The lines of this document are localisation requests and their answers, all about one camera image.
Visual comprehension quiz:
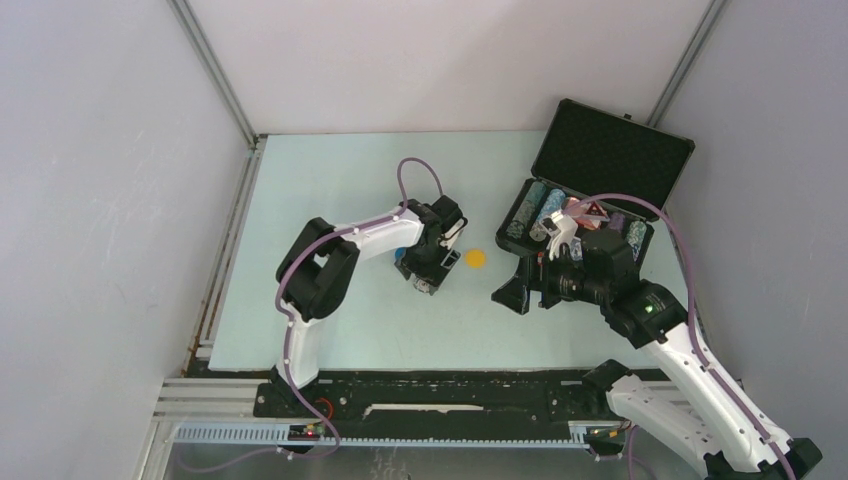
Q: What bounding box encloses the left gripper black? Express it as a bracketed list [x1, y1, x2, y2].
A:
[395, 239, 459, 294]

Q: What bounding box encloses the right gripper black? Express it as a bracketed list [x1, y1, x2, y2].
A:
[491, 240, 609, 314]

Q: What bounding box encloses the red black triangle button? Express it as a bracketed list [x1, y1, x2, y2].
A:
[582, 202, 609, 222]

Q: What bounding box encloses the red playing card deck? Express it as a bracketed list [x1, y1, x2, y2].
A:
[574, 215, 609, 230]

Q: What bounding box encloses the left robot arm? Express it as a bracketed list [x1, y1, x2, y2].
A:
[275, 195, 468, 417]

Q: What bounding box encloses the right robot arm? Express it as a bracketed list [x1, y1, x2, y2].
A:
[492, 227, 823, 479]

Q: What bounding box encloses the black poker set case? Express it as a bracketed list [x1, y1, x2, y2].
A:
[495, 99, 695, 293]

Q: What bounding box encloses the yellow round button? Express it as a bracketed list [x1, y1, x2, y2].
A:
[464, 248, 487, 269]

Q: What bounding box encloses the green blue chip stack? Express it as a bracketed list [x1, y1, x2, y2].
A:
[506, 181, 546, 240]

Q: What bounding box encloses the light blue chip stack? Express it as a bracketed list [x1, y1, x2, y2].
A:
[529, 189, 567, 242]

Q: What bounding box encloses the purple orange chip stack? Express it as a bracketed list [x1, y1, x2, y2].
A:
[608, 212, 627, 233]

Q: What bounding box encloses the green navy chip stack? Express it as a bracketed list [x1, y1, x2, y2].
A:
[625, 220, 648, 263]

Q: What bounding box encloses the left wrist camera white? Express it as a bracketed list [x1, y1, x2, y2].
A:
[440, 218, 466, 250]

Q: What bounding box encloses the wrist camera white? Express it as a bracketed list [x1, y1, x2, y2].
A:
[542, 210, 578, 262]
[440, 218, 466, 250]

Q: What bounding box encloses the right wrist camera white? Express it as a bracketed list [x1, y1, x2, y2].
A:
[542, 210, 578, 262]

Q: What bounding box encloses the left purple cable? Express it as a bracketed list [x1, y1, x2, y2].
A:
[274, 156, 446, 460]

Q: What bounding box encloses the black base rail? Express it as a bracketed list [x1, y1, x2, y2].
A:
[251, 368, 677, 446]

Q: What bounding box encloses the left aluminium frame post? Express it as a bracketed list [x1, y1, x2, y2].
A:
[165, 0, 260, 150]

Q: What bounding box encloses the aluminium frame post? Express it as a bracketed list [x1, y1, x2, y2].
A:
[165, 0, 260, 150]
[646, 0, 731, 128]

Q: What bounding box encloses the right aluminium frame post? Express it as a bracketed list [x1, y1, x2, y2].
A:
[646, 0, 731, 128]

